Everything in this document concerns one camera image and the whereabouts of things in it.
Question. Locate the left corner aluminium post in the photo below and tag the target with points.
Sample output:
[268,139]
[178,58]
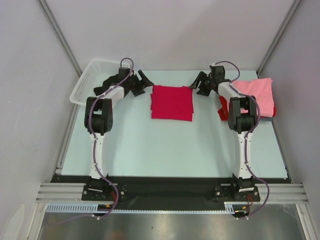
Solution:
[53,23]

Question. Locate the right corner aluminium post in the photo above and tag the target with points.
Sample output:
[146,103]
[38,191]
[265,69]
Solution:
[293,9]

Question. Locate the pink folded t shirt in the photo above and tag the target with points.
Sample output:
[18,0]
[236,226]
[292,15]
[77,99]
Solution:
[261,89]

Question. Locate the aluminium frame rail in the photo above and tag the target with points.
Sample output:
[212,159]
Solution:
[72,193]

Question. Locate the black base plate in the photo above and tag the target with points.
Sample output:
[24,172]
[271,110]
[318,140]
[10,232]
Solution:
[164,193]

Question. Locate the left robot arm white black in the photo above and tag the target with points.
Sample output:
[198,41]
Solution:
[98,120]

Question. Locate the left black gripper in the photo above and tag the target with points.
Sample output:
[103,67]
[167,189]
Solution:
[144,82]

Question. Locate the white plastic basket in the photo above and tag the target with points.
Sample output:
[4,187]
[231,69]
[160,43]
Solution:
[95,73]

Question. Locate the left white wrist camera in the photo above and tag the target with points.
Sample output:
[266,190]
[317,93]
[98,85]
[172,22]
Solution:
[125,66]

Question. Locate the magenta t shirt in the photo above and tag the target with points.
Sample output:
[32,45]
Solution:
[172,103]

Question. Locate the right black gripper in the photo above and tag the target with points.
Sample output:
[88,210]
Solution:
[203,83]

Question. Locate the corner aluminium post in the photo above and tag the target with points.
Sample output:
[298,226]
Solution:
[53,23]
[293,9]

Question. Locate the red folded t shirt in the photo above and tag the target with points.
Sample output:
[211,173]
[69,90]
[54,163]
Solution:
[223,112]

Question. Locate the black t shirt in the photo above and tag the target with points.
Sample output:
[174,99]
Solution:
[111,81]

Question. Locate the white slotted cable duct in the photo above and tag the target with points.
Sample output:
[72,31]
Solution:
[95,208]

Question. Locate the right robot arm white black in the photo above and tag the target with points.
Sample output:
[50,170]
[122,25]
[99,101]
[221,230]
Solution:
[243,118]

